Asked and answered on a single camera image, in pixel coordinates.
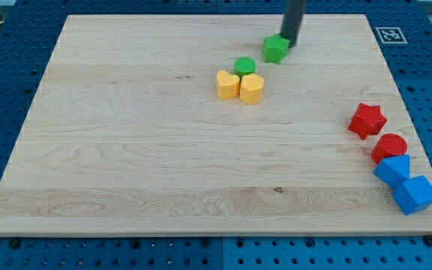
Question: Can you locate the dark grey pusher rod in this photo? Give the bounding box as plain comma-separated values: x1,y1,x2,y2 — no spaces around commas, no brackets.
280,0,308,48

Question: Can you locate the green star block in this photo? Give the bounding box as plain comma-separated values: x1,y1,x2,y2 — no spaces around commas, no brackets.
262,34,290,65

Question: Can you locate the green circle block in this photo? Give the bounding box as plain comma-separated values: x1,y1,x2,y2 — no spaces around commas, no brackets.
233,57,257,79

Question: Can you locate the red star block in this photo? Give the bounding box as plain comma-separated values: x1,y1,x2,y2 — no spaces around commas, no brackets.
347,103,387,140

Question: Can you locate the red circle block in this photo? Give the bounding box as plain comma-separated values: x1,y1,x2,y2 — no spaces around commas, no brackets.
371,133,408,164

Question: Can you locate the yellow pentagon block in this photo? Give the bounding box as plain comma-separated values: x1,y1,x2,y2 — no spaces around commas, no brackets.
239,73,264,104

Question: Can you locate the white fiducial marker tag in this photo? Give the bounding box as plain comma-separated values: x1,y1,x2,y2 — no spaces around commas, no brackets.
376,26,407,44

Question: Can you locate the yellow heart block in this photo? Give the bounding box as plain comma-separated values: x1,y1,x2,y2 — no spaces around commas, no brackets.
216,70,240,100

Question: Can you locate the wooden board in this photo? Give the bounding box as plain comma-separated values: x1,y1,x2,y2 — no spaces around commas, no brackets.
0,14,432,238

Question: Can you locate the blue triangle block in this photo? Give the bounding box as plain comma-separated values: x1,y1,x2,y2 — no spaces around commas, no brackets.
373,154,410,189

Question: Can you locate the blue cube block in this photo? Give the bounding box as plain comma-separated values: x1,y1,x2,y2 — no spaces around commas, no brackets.
392,175,432,215

